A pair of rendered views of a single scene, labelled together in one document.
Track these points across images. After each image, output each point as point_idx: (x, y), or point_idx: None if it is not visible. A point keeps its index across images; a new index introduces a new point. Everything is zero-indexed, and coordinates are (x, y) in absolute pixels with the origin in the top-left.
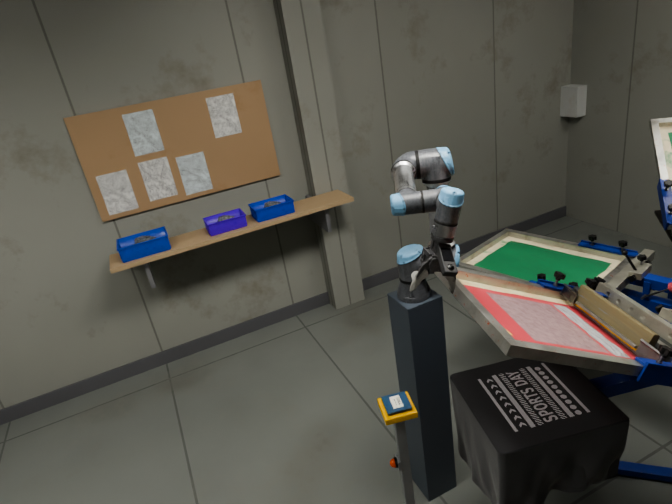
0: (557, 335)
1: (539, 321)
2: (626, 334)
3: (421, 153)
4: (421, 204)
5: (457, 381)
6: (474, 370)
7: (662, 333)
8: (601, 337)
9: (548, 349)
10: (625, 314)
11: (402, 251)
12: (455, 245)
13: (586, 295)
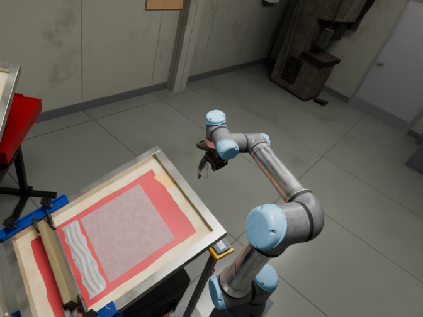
0: (119, 209)
1: (129, 222)
2: (56, 241)
3: (294, 203)
4: None
5: (184, 272)
6: (172, 287)
7: (2, 290)
8: (77, 242)
9: (135, 160)
10: (51, 245)
11: (272, 270)
12: (219, 282)
13: (70, 289)
